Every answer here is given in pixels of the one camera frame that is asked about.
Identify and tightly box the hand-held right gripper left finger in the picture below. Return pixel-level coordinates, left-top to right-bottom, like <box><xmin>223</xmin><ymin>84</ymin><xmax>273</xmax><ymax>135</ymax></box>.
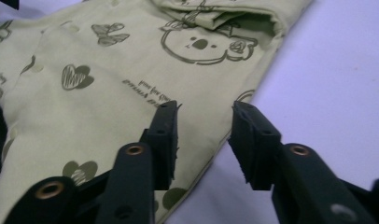
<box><xmin>95</xmin><ymin>100</ymin><xmax>179</xmax><ymax>224</ymax></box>

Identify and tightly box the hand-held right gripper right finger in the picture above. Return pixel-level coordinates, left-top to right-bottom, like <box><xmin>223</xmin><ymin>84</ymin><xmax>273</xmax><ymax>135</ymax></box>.
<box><xmin>228</xmin><ymin>100</ymin><xmax>378</xmax><ymax>224</ymax></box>

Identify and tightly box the green printed baby romper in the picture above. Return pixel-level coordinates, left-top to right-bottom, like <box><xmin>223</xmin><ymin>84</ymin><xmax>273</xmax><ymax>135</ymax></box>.
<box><xmin>0</xmin><ymin>0</ymin><xmax>313</xmax><ymax>224</ymax></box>

